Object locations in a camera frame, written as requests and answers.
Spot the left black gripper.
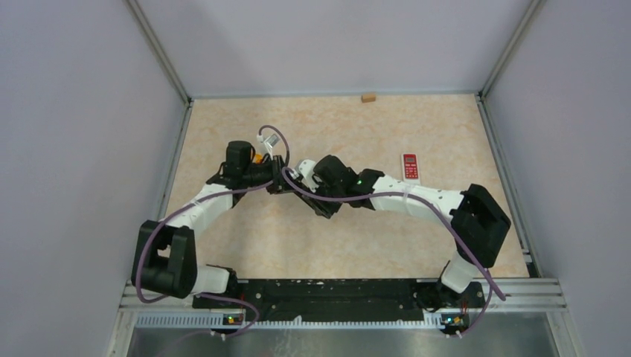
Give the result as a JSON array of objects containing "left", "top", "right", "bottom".
[{"left": 243, "top": 155, "right": 307, "bottom": 195}]

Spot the black remote control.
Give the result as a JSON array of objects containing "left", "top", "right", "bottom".
[{"left": 278, "top": 184, "right": 342, "bottom": 219}]

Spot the white red remote control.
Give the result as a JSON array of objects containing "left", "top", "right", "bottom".
[{"left": 401, "top": 152, "right": 420, "bottom": 185}]

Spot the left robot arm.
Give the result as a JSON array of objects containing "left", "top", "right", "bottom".
[{"left": 131, "top": 141, "right": 290, "bottom": 308}]

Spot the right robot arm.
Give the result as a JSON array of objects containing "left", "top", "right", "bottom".
[{"left": 284, "top": 155, "right": 511, "bottom": 306}]

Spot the small wooden block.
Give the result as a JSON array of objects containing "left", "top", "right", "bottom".
[{"left": 361, "top": 93, "right": 377, "bottom": 103}]

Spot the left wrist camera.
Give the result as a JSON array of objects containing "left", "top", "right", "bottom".
[{"left": 256, "top": 134, "right": 281, "bottom": 157}]

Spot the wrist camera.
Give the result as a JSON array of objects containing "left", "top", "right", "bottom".
[
  {"left": 290, "top": 159, "right": 319, "bottom": 193},
  {"left": 256, "top": 134, "right": 281, "bottom": 157}
]

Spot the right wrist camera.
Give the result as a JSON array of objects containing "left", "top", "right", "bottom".
[{"left": 290, "top": 159, "right": 319, "bottom": 193}]

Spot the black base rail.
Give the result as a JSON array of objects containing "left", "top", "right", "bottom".
[{"left": 193, "top": 278, "right": 485, "bottom": 323}]

